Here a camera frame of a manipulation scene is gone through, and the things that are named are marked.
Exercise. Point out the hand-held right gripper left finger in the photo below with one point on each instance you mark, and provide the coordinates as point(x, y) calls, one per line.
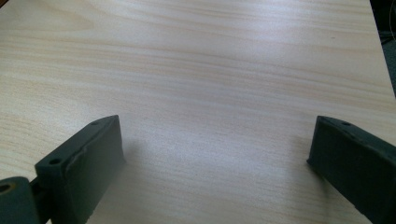
point(87, 168)

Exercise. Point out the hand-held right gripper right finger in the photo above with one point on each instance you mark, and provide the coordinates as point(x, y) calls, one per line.
point(355, 161)

